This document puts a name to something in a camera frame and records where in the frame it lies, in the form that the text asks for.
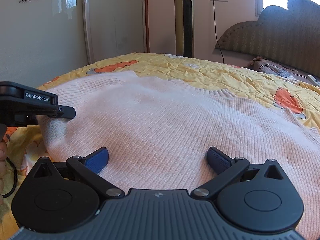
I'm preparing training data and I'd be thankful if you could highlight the pink knitted sweater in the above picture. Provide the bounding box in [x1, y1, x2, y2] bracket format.
[38, 71, 319, 239]

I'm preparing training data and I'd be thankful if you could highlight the left hand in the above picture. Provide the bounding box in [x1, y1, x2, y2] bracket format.
[0, 140, 7, 193]

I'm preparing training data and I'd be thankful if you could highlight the white wardrobe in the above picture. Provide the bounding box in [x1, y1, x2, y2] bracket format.
[1, 0, 146, 87]

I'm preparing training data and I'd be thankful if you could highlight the white remote control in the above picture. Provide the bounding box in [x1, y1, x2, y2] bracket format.
[308, 75, 320, 87]

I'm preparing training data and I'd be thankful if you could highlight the gold tower fan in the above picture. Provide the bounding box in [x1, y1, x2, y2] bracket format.
[174, 0, 194, 58]

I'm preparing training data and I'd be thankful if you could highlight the grey scalloped headboard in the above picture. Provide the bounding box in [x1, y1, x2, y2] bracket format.
[215, 0, 319, 76]

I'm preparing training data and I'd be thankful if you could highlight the black thin wire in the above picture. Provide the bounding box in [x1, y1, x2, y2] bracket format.
[0, 133, 18, 198]

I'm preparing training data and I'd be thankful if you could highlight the black power cable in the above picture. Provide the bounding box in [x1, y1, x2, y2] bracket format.
[211, 0, 225, 64]

